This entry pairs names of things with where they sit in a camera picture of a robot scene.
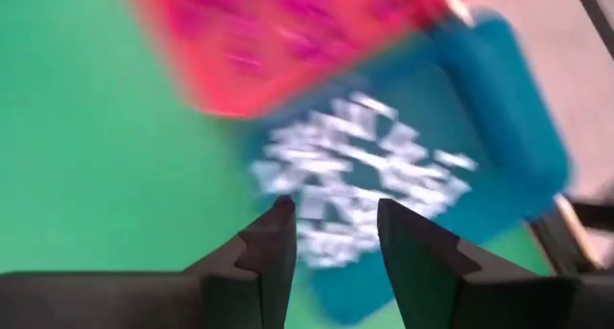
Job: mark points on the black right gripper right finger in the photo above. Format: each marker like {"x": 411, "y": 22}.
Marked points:
{"x": 455, "y": 295}

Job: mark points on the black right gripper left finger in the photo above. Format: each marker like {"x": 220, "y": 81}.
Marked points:
{"x": 144, "y": 300}

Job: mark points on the blue plastic bin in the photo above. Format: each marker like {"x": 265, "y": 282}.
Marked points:
{"x": 503, "y": 118}

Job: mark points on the pink plastic bin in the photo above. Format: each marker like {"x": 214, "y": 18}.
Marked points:
{"x": 268, "y": 46}

